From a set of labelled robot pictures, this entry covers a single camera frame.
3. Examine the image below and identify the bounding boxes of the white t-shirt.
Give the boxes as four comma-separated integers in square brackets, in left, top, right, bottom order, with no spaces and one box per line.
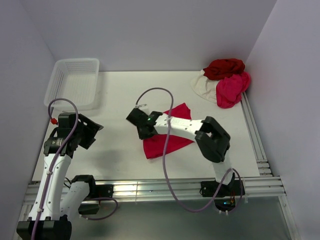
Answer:
[190,69,219,104]

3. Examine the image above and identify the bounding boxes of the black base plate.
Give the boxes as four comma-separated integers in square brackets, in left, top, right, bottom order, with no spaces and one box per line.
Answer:
[199,179,246,198]
[92,184,114,198]

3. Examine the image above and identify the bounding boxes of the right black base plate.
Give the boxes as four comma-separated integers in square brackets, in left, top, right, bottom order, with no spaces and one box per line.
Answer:
[199,179,246,198]

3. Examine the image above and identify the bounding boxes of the bright red t-shirt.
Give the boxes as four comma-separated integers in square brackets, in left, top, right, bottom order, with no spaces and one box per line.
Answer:
[143,102,193,159]

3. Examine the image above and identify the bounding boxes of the pink t-shirt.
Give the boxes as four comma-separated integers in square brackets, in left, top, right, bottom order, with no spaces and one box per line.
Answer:
[216,72,251,109]

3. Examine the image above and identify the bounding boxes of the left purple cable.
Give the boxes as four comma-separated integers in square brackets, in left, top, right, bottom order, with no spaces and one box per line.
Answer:
[29,98,119,240]

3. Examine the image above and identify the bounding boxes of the white plastic mesh basket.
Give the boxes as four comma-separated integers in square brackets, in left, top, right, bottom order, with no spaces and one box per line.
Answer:
[43,58,100,111]

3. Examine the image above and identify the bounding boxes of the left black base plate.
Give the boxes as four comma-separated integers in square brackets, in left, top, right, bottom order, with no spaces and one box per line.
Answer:
[92,184,114,198]

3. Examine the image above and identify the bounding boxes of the dark red t-shirt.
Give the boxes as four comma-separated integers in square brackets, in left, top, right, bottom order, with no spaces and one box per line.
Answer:
[203,58,245,81]

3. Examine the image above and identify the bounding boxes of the aluminium mounting rail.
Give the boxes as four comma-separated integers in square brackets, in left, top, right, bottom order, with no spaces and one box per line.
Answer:
[23,176,287,206]

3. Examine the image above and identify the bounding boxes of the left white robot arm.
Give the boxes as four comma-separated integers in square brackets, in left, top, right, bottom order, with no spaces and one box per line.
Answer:
[16,112,103,240]

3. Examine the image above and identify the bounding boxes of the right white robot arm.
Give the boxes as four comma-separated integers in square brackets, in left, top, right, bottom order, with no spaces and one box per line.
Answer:
[126,106,235,195]

